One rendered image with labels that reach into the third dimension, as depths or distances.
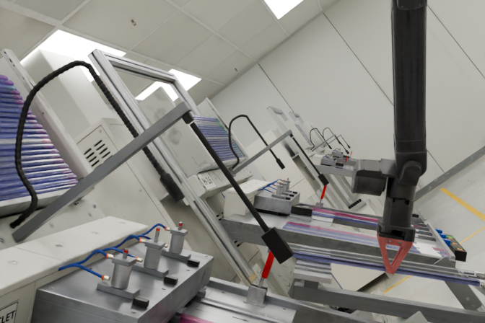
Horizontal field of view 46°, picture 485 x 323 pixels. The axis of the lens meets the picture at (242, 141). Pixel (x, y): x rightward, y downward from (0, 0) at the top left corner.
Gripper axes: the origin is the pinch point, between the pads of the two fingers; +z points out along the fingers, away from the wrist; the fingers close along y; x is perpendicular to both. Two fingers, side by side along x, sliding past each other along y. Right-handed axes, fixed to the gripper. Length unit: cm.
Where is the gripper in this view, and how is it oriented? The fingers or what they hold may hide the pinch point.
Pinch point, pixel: (390, 268)
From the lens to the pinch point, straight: 122.9
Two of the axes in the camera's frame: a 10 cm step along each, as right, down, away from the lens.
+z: -1.3, 9.9, 0.0
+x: 9.8, 1.3, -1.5
